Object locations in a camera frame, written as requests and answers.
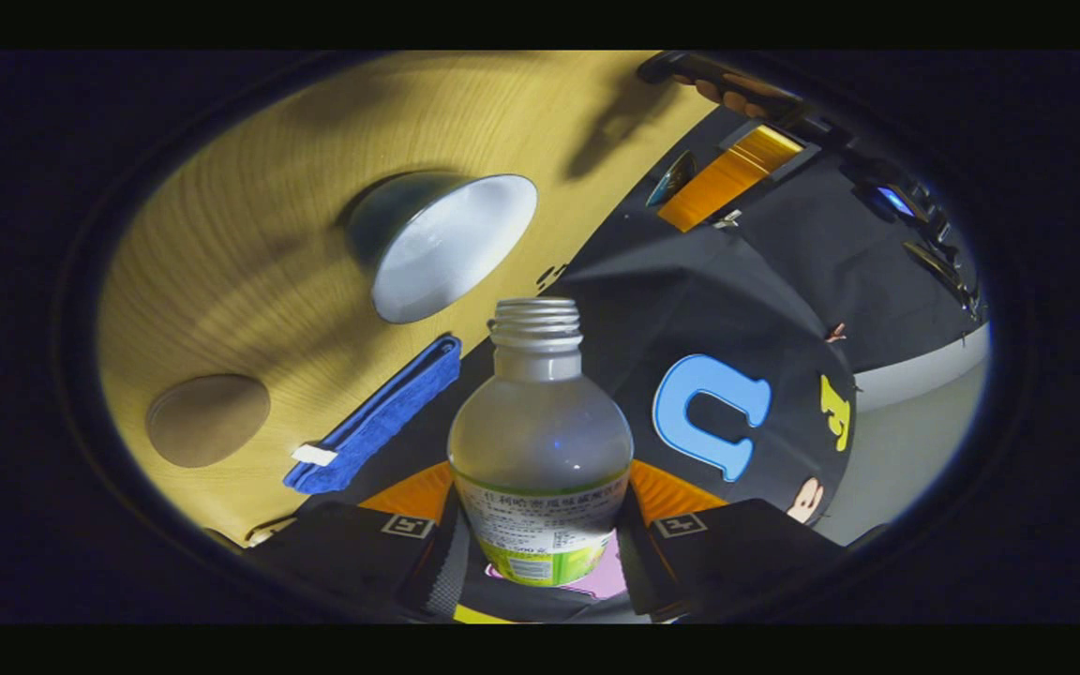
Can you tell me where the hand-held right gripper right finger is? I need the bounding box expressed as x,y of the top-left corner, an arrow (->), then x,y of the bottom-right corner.
615,459 -> 848,622

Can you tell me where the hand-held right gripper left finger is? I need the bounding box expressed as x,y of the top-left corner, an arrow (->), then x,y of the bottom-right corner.
240,459 -> 473,620

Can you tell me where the silver water bottle green label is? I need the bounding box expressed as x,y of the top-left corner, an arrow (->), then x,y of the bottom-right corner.
446,296 -> 636,589

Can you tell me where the round brown coaster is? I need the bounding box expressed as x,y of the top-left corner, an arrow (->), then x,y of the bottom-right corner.
145,373 -> 273,470

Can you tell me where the teal teacup white inside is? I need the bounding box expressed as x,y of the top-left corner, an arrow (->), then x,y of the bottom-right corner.
344,171 -> 540,326

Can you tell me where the black backdrop cloth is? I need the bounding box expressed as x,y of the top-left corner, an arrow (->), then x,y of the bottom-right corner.
296,94 -> 982,624

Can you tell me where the blue folded towel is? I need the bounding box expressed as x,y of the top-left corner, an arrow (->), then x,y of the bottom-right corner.
282,334 -> 463,496

